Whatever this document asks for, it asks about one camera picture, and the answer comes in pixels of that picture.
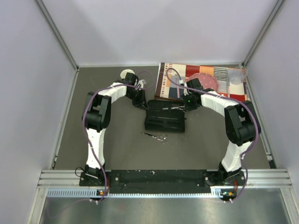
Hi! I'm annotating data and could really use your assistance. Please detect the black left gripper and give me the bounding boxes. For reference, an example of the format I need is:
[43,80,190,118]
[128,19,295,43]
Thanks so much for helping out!
[126,88,148,110]

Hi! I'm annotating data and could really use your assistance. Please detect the silver straight scissors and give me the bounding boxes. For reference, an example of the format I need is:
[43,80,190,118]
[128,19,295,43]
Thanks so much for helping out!
[162,106,186,112]

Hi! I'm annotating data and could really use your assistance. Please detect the long black barber comb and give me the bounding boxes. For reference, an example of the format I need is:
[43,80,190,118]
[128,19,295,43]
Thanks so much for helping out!
[149,116,185,120]

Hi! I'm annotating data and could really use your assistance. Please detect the black zip tool case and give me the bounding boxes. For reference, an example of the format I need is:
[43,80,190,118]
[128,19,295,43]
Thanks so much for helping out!
[144,99,185,133]

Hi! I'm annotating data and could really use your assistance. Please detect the silver thinning scissors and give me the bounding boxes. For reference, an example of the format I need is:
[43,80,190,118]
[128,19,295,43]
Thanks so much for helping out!
[143,133,169,145]

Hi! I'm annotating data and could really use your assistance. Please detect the black handled comb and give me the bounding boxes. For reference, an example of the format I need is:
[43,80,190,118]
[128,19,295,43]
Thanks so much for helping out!
[145,121,185,132]

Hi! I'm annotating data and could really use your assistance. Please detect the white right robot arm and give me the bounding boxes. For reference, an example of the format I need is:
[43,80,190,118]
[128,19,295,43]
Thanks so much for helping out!
[181,78,261,185]

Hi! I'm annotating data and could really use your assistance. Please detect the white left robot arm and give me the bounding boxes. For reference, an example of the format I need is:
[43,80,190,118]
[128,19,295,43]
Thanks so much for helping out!
[82,70,148,185]

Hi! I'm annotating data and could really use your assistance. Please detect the pink polka dot plate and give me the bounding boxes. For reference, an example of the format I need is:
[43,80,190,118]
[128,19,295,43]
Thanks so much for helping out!
[189,73,219,91]

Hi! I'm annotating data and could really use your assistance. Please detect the colourful patterned placemat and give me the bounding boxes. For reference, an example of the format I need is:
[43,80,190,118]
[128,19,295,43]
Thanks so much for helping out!
[155,63,250,101]

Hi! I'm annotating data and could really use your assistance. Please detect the blue ceramic mug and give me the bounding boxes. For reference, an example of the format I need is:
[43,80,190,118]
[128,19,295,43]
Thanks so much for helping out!
[120,69,135,79]

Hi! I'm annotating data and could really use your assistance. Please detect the clear plastic cup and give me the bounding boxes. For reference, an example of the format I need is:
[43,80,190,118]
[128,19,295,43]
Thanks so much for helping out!
[228,65,248,85]

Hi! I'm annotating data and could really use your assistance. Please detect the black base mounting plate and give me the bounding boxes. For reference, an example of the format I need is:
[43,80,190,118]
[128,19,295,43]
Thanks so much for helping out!
[78,169,246,194]

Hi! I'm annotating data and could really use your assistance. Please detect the pink handled fork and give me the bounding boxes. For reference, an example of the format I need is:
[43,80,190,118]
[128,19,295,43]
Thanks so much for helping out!
[176,75,180,99]

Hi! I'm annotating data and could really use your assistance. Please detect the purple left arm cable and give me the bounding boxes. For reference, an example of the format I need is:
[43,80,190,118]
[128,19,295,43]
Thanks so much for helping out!
[82,70,155,206]

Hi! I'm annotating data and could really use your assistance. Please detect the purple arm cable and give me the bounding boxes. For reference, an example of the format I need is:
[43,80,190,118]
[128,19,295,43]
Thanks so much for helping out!
[82,70,155,206]
[166,67,260,204]

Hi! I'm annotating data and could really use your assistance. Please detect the pink handled knife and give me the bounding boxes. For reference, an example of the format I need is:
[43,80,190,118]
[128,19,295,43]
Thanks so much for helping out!
[226,74,230,97]

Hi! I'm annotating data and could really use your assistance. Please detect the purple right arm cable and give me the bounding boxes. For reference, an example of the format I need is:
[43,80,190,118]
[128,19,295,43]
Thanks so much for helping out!
[166,67,260,204]

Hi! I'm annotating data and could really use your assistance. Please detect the grey slotted cable duct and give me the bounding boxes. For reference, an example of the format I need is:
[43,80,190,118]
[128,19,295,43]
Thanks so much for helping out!
[46,189,223,198]

